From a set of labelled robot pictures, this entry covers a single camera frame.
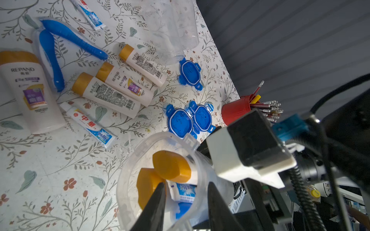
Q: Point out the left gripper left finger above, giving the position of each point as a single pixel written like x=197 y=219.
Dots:
x=152 y=217

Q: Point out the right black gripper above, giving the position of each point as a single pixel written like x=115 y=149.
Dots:
x=342 y=139

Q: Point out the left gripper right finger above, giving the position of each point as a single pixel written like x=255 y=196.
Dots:
x=220 y=217

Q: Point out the white bottle brown cap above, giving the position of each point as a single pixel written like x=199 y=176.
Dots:
x=175 y=167
x=145 y=67
x=25 y=76
x=124 y=83
x=146 y=184
x=96 y=90

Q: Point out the small toothpaste tube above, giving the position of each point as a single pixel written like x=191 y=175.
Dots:
x=184 y=193
x=91 y=17
x=105 y=137

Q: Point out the blue-lid clear container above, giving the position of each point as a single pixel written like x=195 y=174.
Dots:
x=127 y=194
x=184 y=16
x=162 y=31

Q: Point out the red pencil cup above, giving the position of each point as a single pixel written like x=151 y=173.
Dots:
x=271 y=110

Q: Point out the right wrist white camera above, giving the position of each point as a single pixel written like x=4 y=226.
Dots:
x=248 y=149

